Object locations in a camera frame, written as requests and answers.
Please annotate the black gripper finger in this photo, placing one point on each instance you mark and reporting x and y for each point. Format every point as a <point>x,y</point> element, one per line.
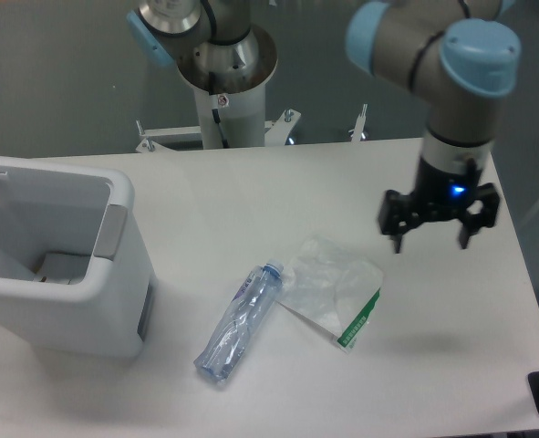
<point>395,217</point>
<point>472,223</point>

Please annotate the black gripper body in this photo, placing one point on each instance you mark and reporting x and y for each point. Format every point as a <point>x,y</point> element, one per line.
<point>440,196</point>

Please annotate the white push-lid trash can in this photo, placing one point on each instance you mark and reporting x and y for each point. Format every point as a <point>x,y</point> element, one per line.
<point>75,274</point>

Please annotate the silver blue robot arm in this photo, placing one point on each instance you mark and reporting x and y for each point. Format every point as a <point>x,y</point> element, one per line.
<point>455,55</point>

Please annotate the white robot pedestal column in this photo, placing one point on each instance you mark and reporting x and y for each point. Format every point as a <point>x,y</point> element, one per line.
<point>228,84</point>

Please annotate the clear plastic bag green stripe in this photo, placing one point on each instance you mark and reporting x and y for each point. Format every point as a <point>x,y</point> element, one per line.
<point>332,288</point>

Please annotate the crushed clear plastic bottle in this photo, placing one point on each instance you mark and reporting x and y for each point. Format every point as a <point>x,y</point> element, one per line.
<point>240,321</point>

